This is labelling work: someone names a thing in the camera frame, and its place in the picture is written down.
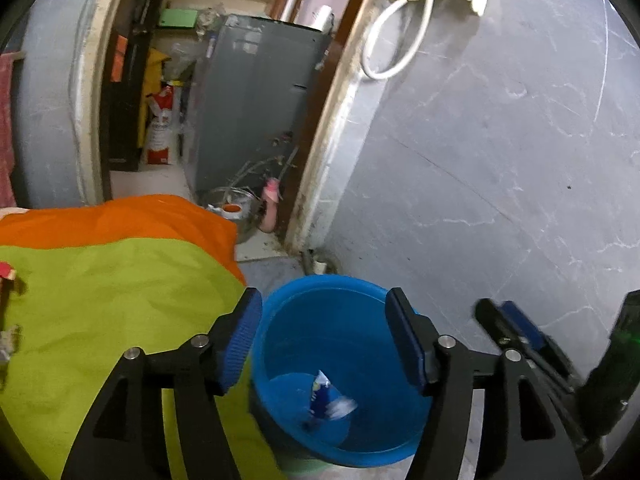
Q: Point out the pink checked cloth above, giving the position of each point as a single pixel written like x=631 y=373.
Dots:
x=5 y=135

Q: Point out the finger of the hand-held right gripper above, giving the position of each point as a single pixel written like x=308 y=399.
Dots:
x=492 y=322
x=522 y=325

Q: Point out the white cup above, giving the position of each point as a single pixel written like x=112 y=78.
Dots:
x=323 y=16

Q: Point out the blue white snack wrapper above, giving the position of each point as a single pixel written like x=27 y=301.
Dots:
x=320 y=395

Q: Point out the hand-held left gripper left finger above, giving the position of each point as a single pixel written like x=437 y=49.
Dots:
x=242 y=340

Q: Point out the blue plastic bucket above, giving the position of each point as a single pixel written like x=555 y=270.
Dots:
x=325 y=320

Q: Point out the orange lidded jar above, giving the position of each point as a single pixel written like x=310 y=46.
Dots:
x=231 y=209

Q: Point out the multicoloured blanket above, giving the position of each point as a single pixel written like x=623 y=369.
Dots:
x=100 y=285

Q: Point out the yellow bag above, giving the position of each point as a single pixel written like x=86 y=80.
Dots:
x=156 y=67

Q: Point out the white red printed sack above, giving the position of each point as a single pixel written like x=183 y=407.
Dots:
x=160 y=135

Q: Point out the pink bottle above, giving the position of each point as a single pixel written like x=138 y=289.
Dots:
x=271 y=192

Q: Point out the green box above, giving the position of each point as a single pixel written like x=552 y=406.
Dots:
x=177 y=18

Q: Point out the grey appliance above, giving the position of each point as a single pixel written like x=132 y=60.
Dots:
x=250 y=110

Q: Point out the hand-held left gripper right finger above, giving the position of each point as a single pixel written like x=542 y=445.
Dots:
x=407 y=345

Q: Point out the steel pot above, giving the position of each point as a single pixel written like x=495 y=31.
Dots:
x=247 y=229

